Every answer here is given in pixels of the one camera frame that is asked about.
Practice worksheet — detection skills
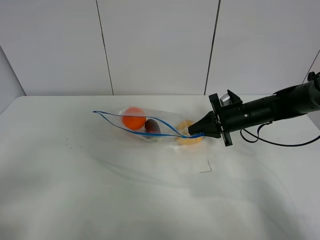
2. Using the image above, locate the orange toy fruit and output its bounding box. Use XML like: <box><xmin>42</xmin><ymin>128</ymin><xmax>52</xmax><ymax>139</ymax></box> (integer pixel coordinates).
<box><xmin>121</xmin><ymin>107</ymin><xmax>147</xmax><ymax>131</ymax></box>

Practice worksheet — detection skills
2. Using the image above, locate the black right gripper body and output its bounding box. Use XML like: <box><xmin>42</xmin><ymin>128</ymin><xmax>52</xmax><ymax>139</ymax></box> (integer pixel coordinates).
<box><xmin>209</xmin><ymin>89</ymin><xmax>243</xmax><ymax>147</ymax></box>

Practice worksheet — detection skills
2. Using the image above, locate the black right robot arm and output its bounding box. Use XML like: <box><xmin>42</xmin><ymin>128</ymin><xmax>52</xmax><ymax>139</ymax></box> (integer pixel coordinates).
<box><xmin>188</xmin><ymin>72</ymin><xmax>320</xmax><ymax>147</ymax></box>

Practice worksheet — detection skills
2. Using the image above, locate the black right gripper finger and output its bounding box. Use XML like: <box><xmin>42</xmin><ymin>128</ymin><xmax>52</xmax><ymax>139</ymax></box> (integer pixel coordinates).
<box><xmin>188</xmin><ymin>111</ymin><xmax>221</xmax><ymax>139</ymax></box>

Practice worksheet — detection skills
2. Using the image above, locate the purple toy eggplant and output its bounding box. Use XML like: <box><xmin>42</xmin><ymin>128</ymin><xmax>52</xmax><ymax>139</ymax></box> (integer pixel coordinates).
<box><xmin>144</xmin><ymin>119</ymin><xmax>161</xmax><ymax>134</ymax></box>

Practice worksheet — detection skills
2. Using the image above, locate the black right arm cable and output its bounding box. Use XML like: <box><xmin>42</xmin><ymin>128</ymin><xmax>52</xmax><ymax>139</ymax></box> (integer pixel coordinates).
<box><xmin>239</xmin><ymin>120</ymin><xmax>320</xmax><ymax>147</ymax></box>

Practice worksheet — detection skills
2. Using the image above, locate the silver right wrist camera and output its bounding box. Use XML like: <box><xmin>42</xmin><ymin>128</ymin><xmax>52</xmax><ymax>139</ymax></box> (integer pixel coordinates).
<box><xmin>219</xmin><ymin>93</ymin><xmax>232</xmax><ymax>107</ymax></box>

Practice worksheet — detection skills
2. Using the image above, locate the clear zip bag blue zipper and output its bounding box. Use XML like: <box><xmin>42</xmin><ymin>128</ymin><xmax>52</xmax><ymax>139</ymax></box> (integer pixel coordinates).
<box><xmin>93</xmin><ymin>106</ymin><xmax>204</xmax><ymax>145</ymax></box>

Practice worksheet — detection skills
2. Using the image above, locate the yellow toy pear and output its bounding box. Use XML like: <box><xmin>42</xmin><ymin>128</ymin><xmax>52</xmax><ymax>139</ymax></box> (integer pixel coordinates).
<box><xmin>176</xmin><ymin>119</ymin><xmax>204</xmax><ymax>145</ymax></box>

